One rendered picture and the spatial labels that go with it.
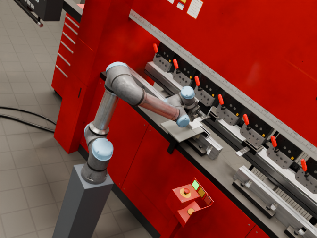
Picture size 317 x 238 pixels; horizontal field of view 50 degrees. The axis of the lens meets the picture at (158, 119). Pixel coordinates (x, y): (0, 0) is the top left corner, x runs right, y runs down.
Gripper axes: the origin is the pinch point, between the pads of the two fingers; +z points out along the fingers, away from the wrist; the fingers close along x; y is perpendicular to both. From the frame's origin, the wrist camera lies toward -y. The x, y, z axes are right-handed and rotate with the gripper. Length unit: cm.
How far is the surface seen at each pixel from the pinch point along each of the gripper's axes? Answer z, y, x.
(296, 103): -34, 36, -48
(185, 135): -2.1, -9.8, -6.5
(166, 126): -6.4, -15.0, 5.3
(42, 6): -55, -23, 102
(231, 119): -8.6, 15.6, -22.3
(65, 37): 40, -7, 167
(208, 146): 13.4, -1.4, -17.7
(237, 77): -27.6, 31.3, -11.7
